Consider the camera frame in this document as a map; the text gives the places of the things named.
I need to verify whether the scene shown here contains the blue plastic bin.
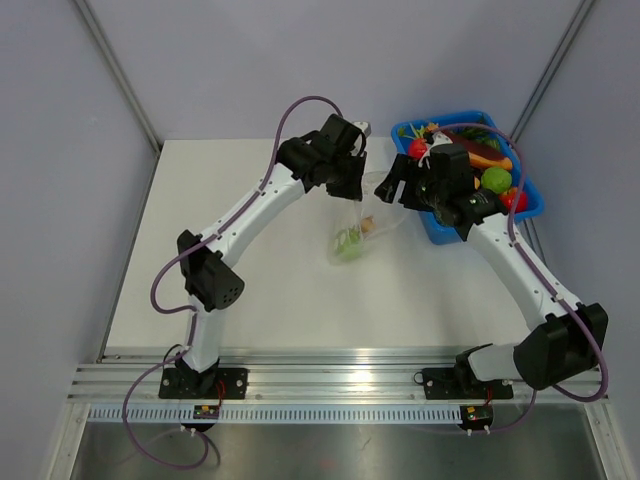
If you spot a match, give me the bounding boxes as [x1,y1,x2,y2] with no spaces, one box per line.
[390,110,545,245]

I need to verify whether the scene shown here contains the right small circuit board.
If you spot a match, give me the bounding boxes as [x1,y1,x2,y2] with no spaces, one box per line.
[461,405,494,428]

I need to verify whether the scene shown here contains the green leafy herbs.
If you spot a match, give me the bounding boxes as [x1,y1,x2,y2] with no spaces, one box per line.
[453,126,500,150]

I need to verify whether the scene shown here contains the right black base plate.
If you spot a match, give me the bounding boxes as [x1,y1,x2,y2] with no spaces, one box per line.
[413,367,514,400]

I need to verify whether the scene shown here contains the beige garlic piece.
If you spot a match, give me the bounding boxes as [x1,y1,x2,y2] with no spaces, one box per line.
[360,216,376,234]

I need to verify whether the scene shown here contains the green lettuce leaf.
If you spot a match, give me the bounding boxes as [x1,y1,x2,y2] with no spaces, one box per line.
[397,123,431,141]

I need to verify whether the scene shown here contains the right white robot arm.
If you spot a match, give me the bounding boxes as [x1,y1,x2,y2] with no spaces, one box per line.
[375,144,609,402]

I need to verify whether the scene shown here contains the aluminium frame post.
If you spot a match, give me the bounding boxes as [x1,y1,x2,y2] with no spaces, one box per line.
[511,0,599,141]
[70,0,163,159]

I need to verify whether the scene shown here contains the left small circuit board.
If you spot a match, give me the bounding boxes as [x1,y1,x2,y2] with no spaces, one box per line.
[193,405,220,420]

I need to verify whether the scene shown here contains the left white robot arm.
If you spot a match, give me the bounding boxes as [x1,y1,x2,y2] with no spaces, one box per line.
[172,114,371,398]

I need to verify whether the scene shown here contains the orange papaya slice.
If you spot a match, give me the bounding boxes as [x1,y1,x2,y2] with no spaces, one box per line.
[423,122,513,171]

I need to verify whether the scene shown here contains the red apple front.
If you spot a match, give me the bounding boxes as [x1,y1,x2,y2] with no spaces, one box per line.
[499,187,529,213]

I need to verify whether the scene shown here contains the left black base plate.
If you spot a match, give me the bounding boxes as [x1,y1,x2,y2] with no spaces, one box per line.
[158,368,248,400]

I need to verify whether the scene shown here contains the aluminium mounting rail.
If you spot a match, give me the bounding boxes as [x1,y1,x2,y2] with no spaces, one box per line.
[67,349,609,404]

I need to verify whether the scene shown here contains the left aluminium frame post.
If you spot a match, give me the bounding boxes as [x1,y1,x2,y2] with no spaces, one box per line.
[70,0,163,159]

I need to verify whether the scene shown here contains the small circuit board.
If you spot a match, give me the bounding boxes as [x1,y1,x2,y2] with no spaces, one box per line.
[193,405,220,420]
[461,405,494,428]

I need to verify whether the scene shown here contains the clear dotted zip bag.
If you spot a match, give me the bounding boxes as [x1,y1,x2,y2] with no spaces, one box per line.
[327,171,409,265]

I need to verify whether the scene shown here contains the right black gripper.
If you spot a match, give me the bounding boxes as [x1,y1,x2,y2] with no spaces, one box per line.
[375,154,448,213]

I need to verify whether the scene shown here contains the red apple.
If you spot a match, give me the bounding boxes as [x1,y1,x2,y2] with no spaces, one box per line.
[499,187,529,213]
[407,138,430,159]

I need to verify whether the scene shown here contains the right aluminium frame post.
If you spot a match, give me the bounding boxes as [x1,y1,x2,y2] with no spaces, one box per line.
[511,0,599,141]

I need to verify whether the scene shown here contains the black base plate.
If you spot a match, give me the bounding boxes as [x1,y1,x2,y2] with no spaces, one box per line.
[413,367,514,400]
[158,368,248,400]

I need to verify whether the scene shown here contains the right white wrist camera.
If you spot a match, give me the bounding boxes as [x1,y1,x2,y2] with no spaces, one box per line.
[425,131,453,149]

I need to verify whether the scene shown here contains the bumpy green lime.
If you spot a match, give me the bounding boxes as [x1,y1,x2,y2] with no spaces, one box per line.
[480,167,512,195]

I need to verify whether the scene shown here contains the red apple rear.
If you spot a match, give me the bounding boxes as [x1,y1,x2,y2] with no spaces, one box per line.
[407,138,430,159]

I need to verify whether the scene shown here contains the white slotted cable duct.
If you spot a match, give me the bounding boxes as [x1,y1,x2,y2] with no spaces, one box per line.
[88,404,462,425]

